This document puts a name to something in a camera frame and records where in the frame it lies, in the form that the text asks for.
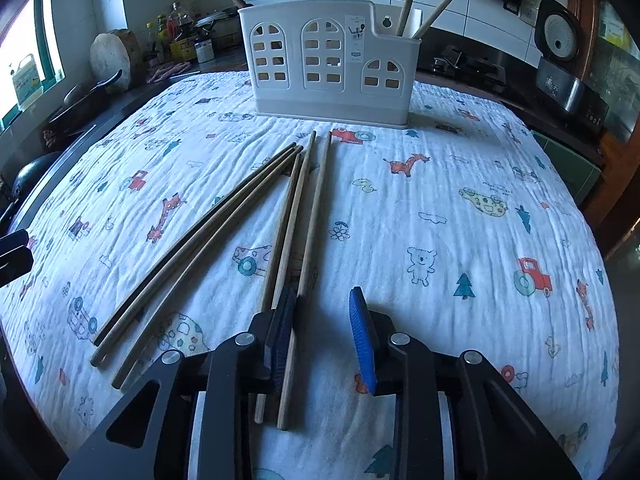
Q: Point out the translucent plastic jug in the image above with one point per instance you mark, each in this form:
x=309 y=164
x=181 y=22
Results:
x=25 y=80

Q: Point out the round wooden cutting board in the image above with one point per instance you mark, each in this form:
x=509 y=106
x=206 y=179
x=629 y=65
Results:
x=110 y=57

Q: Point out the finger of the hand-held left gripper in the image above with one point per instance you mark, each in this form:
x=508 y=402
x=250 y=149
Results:
x=15 y=262

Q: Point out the white plastic utensil holder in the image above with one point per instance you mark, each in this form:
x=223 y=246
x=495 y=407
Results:
x=295 y=70

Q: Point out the black wok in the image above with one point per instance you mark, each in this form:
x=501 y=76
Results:
x=35 y=175

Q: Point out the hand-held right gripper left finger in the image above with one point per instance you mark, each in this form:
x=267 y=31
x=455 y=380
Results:
x=282 y=320

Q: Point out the black gas stove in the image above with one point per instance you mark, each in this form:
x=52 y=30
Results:
x=470 y=67

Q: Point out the white cartoon printed cloth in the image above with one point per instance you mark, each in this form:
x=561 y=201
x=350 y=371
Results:
x=450 y=185

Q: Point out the pink rag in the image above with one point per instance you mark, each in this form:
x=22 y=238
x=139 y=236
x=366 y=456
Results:
x=167 y=71

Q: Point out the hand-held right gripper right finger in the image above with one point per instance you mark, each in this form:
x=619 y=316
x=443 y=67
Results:
x=359 y=340

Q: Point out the green yellow bottle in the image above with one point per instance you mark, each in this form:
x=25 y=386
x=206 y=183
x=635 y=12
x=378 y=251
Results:
x=160 y=35

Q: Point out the black rice cooker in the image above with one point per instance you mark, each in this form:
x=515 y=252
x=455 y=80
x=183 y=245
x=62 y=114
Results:
x=555 y=35

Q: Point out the white jar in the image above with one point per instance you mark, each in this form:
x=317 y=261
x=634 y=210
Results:
x=204 y=52

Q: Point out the wall socket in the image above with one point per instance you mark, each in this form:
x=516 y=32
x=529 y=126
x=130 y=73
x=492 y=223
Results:
x=527 y=12

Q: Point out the metal pot with lid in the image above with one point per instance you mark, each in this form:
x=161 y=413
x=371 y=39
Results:
x=215 y=20

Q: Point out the window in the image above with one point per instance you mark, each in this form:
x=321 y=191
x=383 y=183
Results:
x=20 y=30

